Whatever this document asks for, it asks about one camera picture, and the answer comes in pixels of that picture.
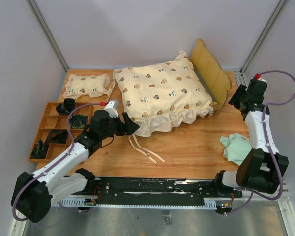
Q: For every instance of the dark folded sock middle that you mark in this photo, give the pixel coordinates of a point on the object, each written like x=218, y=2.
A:
x=57, y=136

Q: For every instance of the rolled dark green sock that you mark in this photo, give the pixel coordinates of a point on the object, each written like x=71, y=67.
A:
x=78, y=121

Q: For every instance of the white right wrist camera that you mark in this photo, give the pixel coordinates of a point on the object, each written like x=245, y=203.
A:
x=258, y=77

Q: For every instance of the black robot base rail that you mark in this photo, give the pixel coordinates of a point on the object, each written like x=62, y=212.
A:
x=165, y=189

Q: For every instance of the black rolled sock top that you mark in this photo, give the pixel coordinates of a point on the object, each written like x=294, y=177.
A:
x=66, y=107

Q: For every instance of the cream animal print mattress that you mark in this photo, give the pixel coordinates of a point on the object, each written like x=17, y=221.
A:
x=162, y=96

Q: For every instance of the dark patterned sock bottom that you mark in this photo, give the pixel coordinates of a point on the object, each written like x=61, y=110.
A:
x=40, y=151

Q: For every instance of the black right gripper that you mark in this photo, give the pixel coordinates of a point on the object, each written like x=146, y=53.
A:
x=241, y=90

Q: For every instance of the mint green cloth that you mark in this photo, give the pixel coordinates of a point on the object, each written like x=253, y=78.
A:
x=236, y=147

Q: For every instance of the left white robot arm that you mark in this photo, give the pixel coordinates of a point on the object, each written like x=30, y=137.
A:
x=34, y=194

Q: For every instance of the small animal print pillow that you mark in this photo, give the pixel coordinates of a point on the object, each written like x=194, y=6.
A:
x=91, y=85

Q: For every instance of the wooden compartment tray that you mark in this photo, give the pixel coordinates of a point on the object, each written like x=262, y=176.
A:
x=52, y=120

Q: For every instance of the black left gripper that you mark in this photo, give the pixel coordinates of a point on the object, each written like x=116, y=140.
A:
x=132, y=127

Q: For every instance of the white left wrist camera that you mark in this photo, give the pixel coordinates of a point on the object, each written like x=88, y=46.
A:
x=110, y=110

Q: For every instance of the white slotted cable duct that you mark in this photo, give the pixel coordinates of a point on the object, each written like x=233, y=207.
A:
x=84, y=203

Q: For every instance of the wooden pet bed frame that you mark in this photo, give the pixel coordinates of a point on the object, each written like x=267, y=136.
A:
x=215, y=78

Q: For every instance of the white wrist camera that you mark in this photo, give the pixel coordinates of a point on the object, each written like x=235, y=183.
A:
x=258, y=77
x=110, y=110

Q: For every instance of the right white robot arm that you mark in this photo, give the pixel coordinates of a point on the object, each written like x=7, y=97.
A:
x=263, y=167

